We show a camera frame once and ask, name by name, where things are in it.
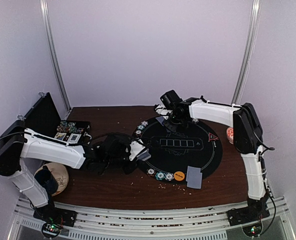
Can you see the single blue-backed playing card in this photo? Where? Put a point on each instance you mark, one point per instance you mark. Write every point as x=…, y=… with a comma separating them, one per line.
x=160, y=119

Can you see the orange black 100 chip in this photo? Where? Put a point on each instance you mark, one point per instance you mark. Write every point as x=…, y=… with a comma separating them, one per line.
x=138, y=132
x=151, y=172

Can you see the aluminium frame post right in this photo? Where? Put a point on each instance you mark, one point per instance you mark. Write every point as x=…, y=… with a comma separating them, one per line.
x=248, y=50

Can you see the white playing card box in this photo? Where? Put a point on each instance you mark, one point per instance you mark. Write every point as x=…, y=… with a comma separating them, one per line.
x=74, y=138

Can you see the aluminium frame post left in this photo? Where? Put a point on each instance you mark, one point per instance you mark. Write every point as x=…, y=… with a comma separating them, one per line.
x=53, y=54

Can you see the round black poker mat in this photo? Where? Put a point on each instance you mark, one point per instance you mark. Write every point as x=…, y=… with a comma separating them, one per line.
x=175, y=151

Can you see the chips row in case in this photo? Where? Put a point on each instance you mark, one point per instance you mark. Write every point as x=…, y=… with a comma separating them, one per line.
x=67, y=127

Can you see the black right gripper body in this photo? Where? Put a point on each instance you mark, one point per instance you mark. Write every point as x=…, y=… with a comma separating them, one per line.
x=176, y=121

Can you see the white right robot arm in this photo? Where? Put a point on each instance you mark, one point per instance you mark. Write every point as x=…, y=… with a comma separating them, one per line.
x=242, y=118

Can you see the blue-backed playing card box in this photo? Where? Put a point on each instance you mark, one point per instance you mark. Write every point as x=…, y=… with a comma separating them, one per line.
x=60, y=136

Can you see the red triangular all-in marker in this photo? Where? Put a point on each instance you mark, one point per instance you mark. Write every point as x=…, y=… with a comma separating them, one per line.
x=212, y=137

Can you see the yellow big blind button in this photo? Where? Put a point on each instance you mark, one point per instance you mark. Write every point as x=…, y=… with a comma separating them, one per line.
x=179, y=176

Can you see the red white patterned bowl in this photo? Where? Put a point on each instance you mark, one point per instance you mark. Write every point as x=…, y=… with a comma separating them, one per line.
x=229, y=134

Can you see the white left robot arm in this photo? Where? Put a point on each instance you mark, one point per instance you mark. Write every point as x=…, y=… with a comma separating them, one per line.
x=18, y=143

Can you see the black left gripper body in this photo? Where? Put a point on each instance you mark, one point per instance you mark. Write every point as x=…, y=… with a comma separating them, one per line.
x=113, y=162

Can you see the blue green 50 chip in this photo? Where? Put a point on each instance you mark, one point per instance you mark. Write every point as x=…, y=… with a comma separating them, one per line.
x=140, y=127
x=160, y=176

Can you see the black poker set case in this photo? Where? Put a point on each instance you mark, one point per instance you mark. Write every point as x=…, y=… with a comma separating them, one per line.
x=44, y=118

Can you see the blue playing card deck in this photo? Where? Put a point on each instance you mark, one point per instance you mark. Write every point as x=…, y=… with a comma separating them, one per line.
x=144, y=156

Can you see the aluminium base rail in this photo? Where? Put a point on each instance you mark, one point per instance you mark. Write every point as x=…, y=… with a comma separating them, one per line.
x=206, y=223

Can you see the aluminium frame post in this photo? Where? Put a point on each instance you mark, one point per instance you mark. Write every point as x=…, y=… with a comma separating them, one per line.
x=53, y=54
x=248, y=50

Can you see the dark blue mug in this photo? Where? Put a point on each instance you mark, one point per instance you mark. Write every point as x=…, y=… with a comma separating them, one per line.
x=46, y=179

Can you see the beige patterned plate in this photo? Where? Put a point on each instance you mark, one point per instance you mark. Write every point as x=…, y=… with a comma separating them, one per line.
x=60, y=173

